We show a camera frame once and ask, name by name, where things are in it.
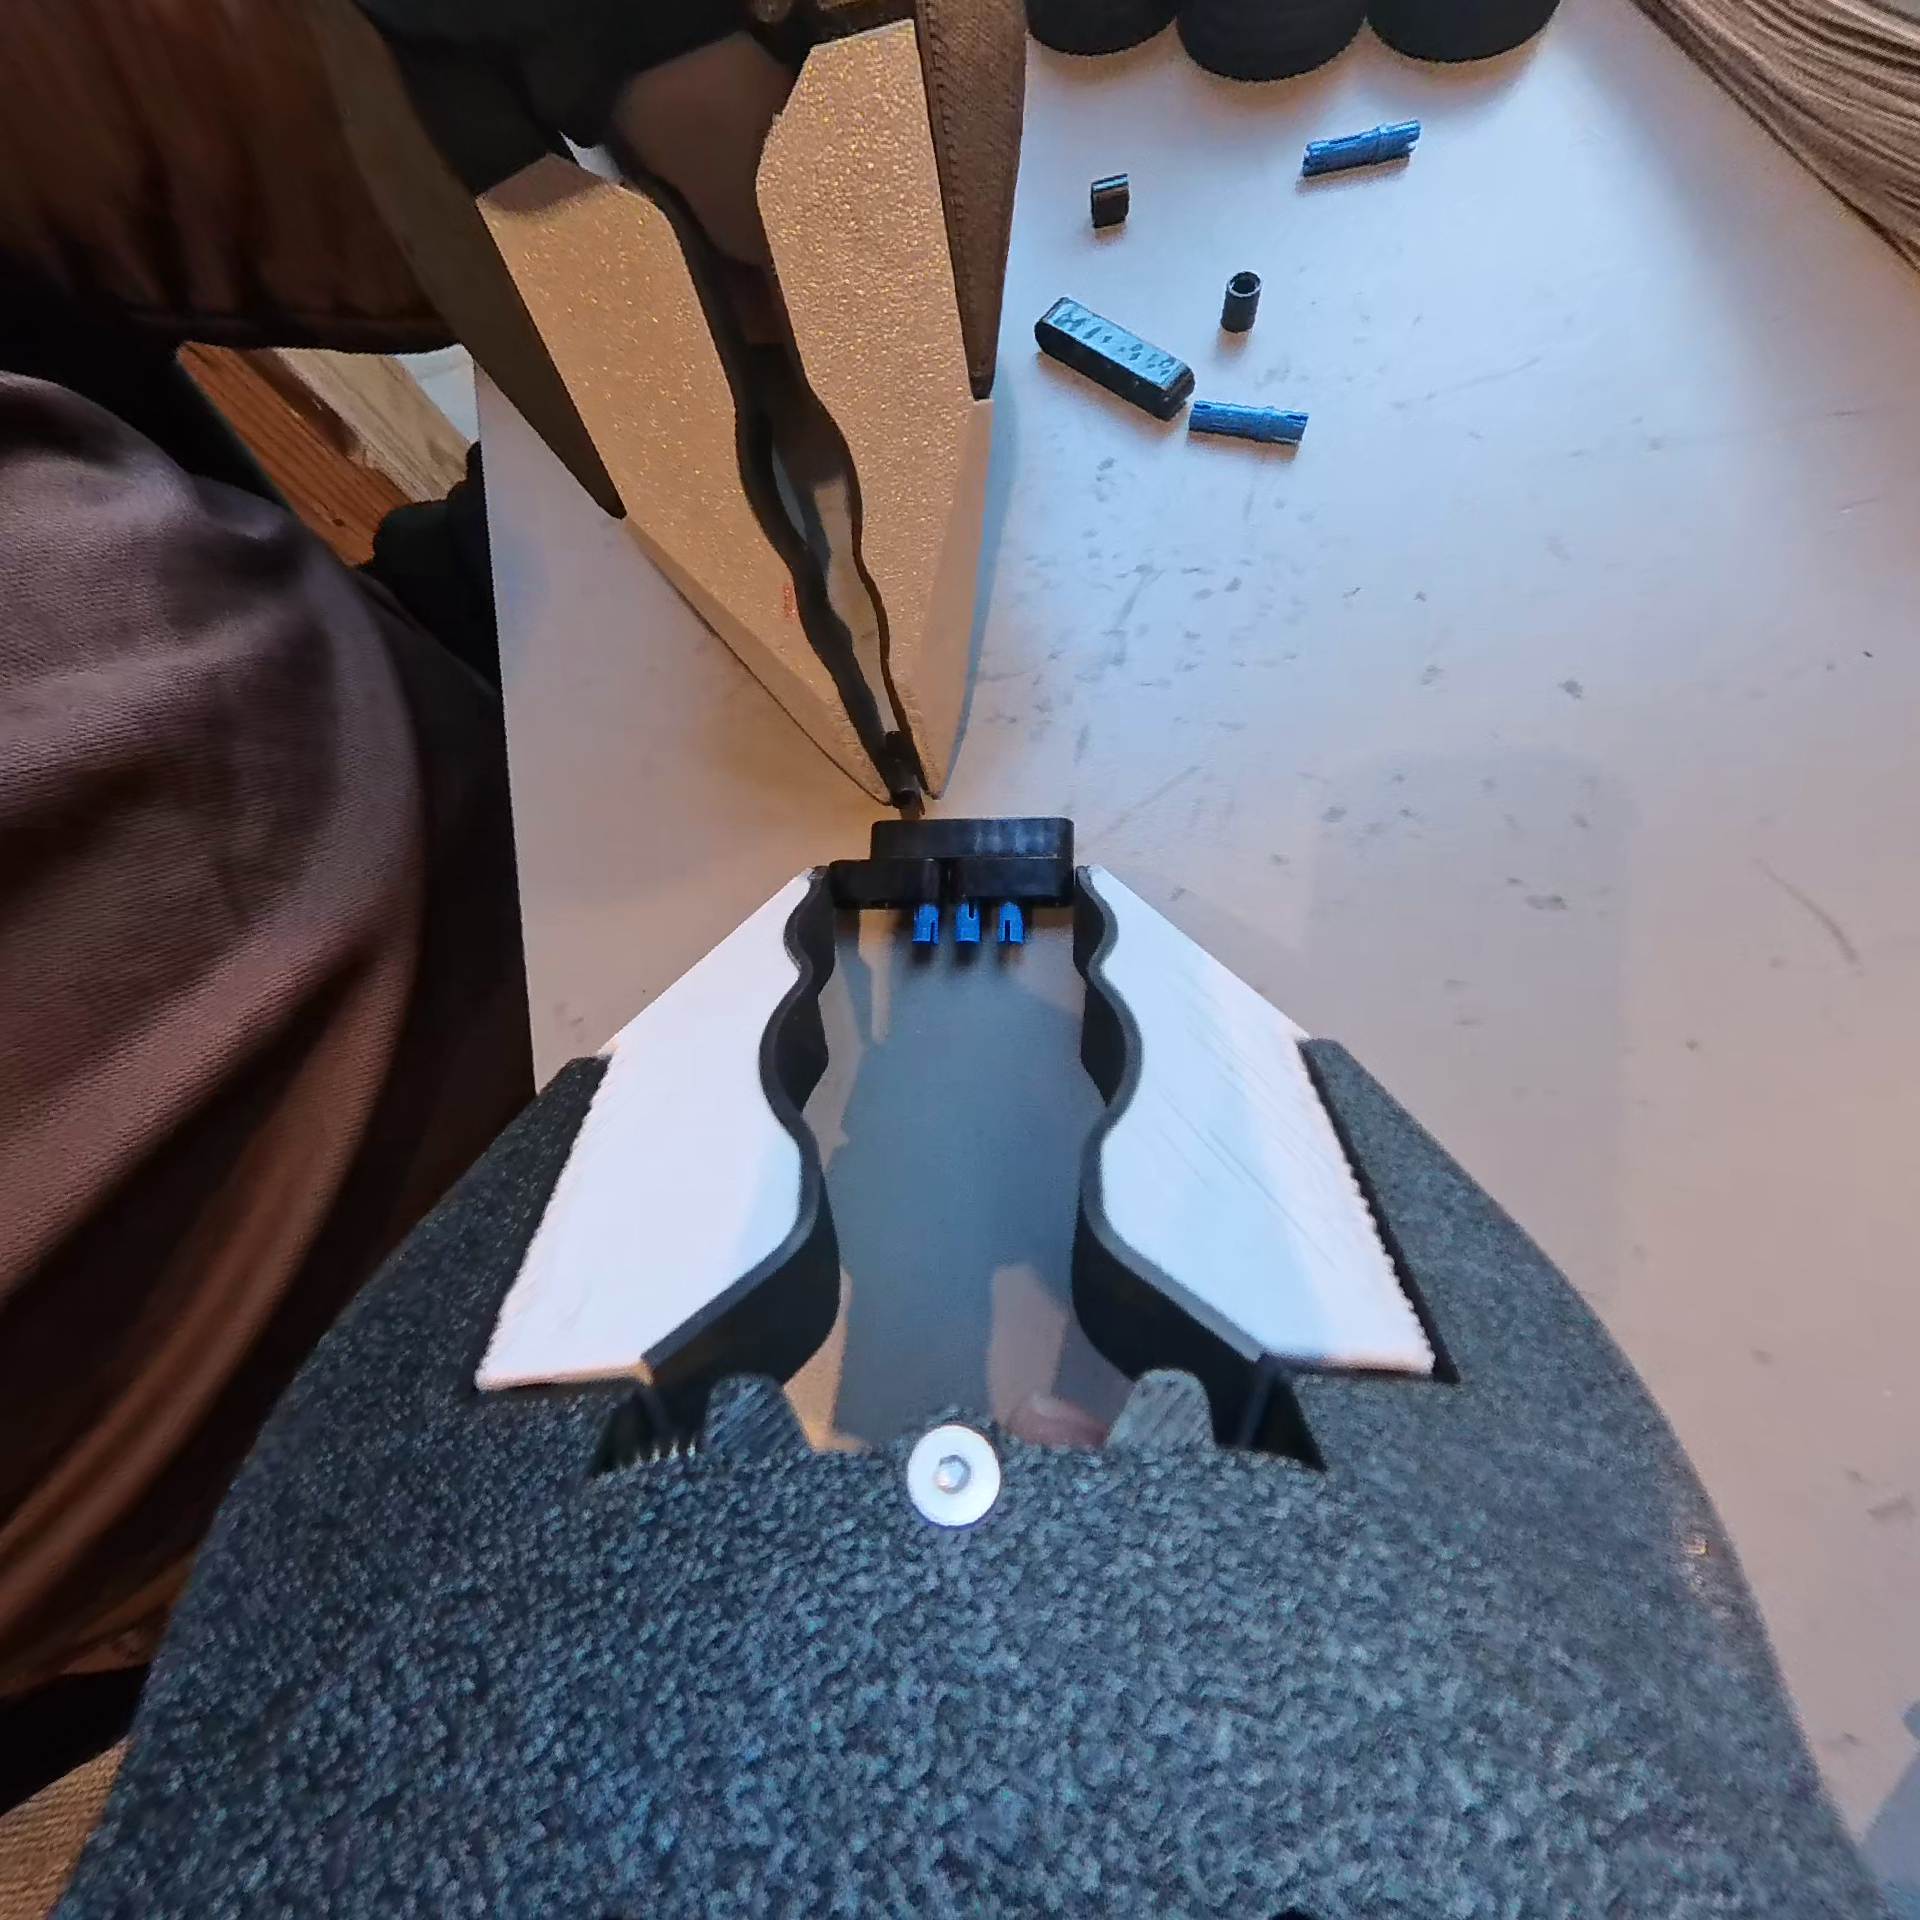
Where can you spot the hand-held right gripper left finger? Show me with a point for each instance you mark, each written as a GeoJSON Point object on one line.
{"type": "Point", "coordinates": [661, 1183]}

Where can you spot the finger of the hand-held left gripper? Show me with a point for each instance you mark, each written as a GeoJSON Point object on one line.
{"type": "Point", "coordinates": [884, 300]}
{"type": "Point", "coordinates": [628, 374]}

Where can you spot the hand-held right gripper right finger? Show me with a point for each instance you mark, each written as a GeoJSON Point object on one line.
{"type": "Point", "coordinates": [1261, 1183]}

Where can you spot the tiny black brick connector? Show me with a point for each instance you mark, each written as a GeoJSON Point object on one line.
{"type": "Point", "coordinates": [1108, 202]}

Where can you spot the small black brick beam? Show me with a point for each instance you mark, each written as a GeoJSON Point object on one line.
{"type": "Point", "coordinates": [884, 884]}

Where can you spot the short black brick beam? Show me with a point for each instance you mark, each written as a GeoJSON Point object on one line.
{"type": "Point", "coordinates": [1021, 880]}

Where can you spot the long black brick beam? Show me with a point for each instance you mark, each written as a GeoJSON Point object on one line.
{"type": "Point", "coordinates": [990, 837]}

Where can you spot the black brick pin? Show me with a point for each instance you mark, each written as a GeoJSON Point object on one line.
{"type": "Point", "coordinates": [907, 787]}

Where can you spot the white desk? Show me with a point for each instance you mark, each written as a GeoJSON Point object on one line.
{"type": "Point", "coordinates": [1422, 750]}

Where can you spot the black brick beam with holes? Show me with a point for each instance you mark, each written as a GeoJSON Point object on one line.
{"type": "Point", "coordinates": [1111, 357]}

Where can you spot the person's black trousers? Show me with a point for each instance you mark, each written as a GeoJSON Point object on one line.
{"type": "Point", "coordinates": [444, 569]}

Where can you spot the black toy tire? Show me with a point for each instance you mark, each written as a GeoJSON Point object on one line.
{"type": "Point", "coordinates": [1271, 29]}
{"type": "Point", "coordinates": [1464, 24]}
{"type": "Point", "coordinates": [1104, 19]}

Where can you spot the black brick bush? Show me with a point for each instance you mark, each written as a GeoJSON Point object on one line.
{"type": "Point", "coordinates": [1241, 300]}

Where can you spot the person's brown sweater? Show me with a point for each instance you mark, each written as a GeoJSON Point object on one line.
{"type": "Point", "coordinates": [194, 974]}

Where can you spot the open instruction booklet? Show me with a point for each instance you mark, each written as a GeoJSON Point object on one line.
{"type": "Point", "coordinates": [1828, 89]}

